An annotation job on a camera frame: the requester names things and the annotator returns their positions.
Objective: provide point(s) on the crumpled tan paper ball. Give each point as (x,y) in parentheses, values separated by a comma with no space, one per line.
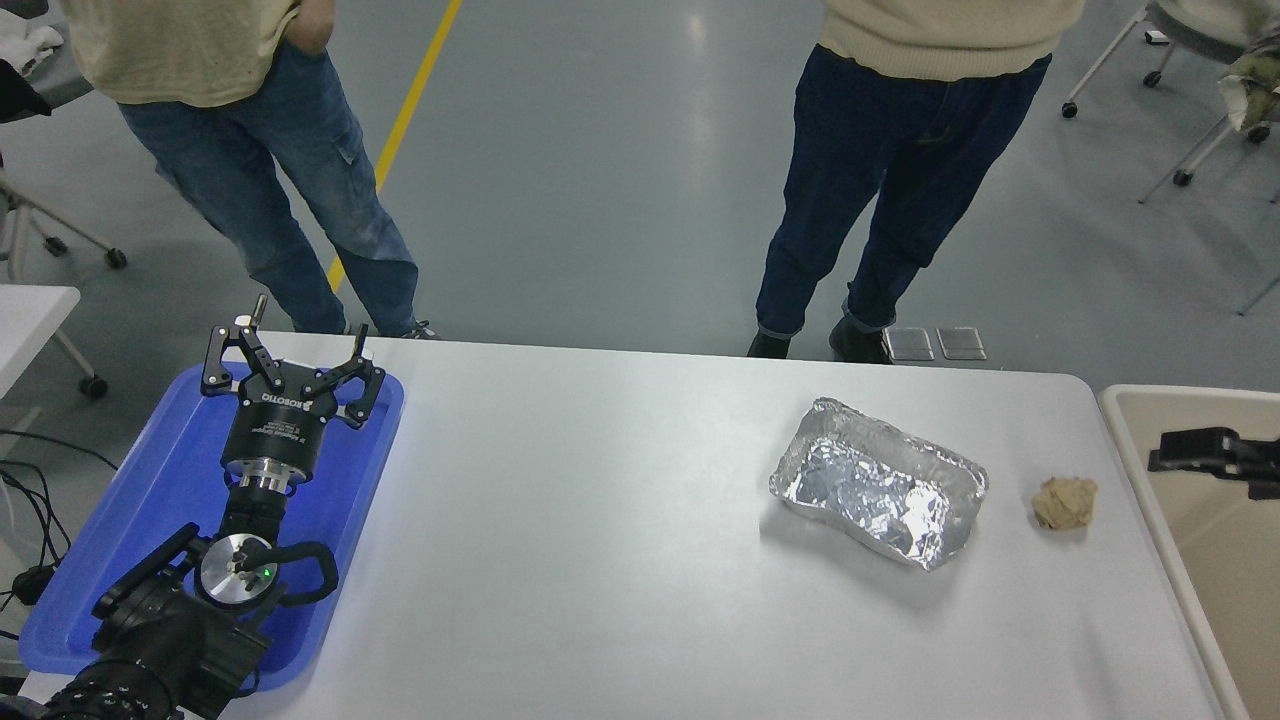
(1065,503)

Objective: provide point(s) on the grey seat wheeled chair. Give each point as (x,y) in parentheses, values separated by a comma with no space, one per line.
(65,85)

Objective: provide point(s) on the large pale bin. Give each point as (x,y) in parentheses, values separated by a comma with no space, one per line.
(1220,580)

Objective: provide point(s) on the person's left forearm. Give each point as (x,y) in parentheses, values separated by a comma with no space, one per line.
(312,25)

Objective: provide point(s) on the white cloth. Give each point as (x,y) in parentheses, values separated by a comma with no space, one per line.
(30,45)

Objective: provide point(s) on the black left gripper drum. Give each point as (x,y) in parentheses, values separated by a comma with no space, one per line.
(280,425)

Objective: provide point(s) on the metal chair leg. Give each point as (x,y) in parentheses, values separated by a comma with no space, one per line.
(1260,295)

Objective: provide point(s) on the metal frame wheeled chair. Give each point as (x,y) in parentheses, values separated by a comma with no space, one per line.
(20,215)

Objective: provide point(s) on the blue plastic tray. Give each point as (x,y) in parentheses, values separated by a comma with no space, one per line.
(150,480)

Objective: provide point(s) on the silver foot pedal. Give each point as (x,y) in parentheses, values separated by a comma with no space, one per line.
(960,343)
(908,343)

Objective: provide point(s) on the small white table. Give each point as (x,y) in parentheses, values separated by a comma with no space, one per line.
(25,315)

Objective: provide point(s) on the crumpled silver foil tray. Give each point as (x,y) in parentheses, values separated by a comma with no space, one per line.
(870,490)

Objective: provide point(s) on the black item on chair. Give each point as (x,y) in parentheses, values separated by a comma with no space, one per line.
(20,95)

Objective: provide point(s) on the person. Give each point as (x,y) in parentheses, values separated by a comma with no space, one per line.
(850,150)
(250,150)

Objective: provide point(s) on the pale green cloth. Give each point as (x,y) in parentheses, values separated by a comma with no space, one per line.
(1250,90)

